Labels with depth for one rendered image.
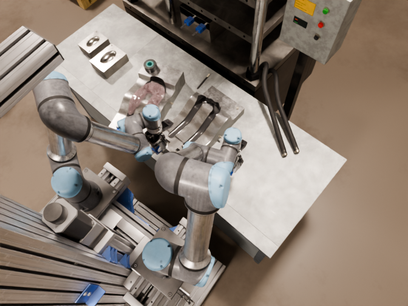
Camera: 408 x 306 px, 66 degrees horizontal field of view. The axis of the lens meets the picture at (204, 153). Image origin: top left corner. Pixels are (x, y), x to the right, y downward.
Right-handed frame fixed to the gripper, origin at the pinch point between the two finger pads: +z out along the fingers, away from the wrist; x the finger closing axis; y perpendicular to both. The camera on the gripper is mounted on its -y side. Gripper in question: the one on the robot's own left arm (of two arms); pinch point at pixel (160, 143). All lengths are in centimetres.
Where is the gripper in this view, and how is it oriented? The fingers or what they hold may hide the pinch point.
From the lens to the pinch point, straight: 172.5
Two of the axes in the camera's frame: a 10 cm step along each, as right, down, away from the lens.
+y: -6.4, 6.8, -3.6
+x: 7.7, 5.9, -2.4
